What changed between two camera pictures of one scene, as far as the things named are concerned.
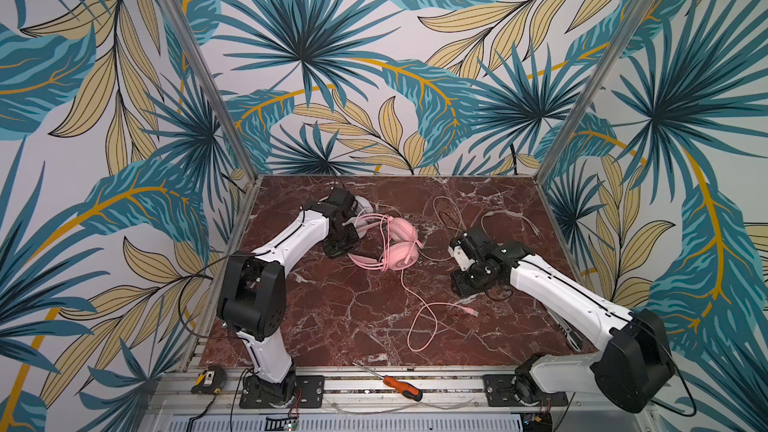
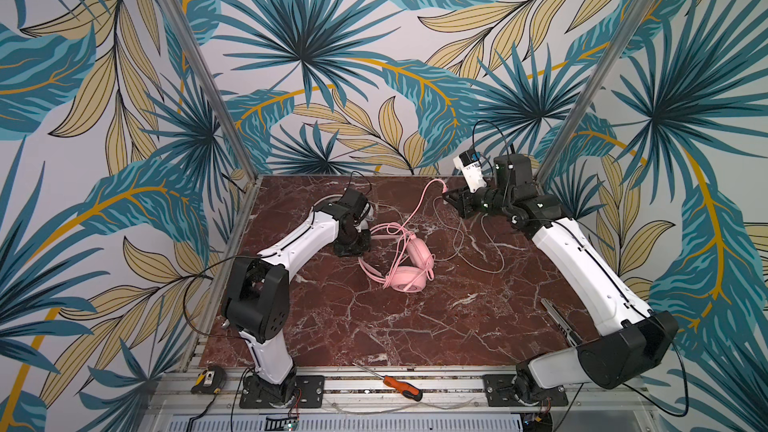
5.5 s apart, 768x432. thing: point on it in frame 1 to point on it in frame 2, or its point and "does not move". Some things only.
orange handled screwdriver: (408, 390) does not move
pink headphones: (402, 244) to (406, 279)
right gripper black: (471, 279) to (459, 203)
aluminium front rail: (402, 391) does not move
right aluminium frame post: (608, 65) does not move
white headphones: (363, 208) does not move
